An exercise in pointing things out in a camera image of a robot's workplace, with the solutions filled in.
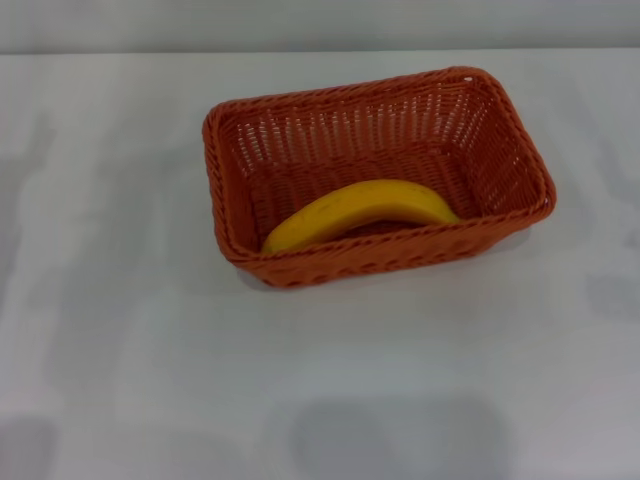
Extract yellow banana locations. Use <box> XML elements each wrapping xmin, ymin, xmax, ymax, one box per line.
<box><xmin>261</xmin><ymin>179</ymin><xmax>463</xmax><ymax>255</ymax></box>

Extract orange woven plastic basket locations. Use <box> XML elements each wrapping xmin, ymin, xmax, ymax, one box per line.
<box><xmin>201</xmin><ymin>65</ymin><xmax>558</xmax><ymax>289</ymax></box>

